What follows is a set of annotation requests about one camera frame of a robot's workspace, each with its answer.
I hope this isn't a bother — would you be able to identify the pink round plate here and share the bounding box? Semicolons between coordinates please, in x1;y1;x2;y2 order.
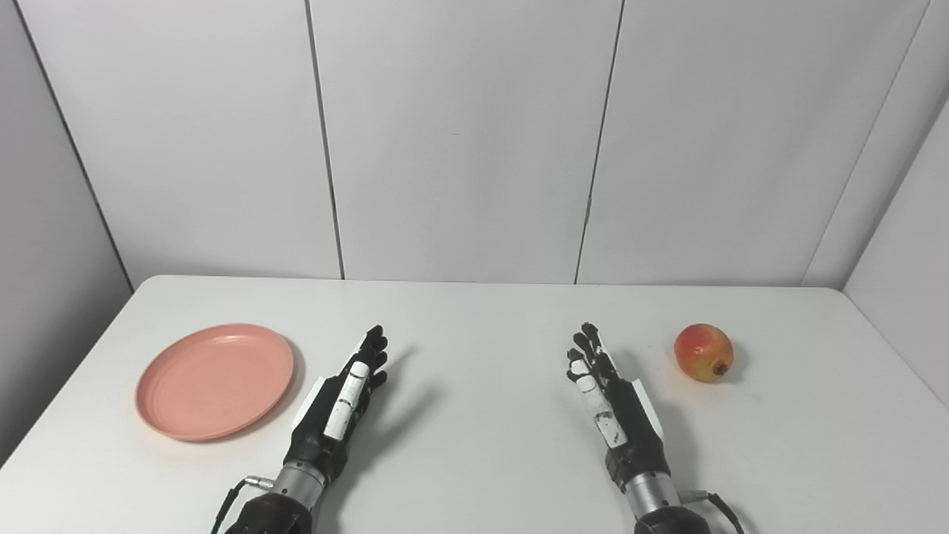
135;323;295;443

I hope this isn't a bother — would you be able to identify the red yellow pomegranate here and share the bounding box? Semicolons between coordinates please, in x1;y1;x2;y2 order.
674;323;735;384

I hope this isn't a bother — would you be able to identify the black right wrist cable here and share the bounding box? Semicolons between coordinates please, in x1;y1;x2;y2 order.
681;489;747;534

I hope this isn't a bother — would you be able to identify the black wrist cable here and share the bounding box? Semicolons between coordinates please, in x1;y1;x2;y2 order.
681;489;747;534
211;475;276;534

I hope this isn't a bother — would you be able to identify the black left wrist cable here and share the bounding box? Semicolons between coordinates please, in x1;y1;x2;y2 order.
211;475;276;534

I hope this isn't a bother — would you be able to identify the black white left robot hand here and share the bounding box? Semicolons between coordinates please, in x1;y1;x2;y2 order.
284;325;389;481

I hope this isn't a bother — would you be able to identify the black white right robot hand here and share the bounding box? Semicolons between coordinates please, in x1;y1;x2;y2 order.
566;322;672;492

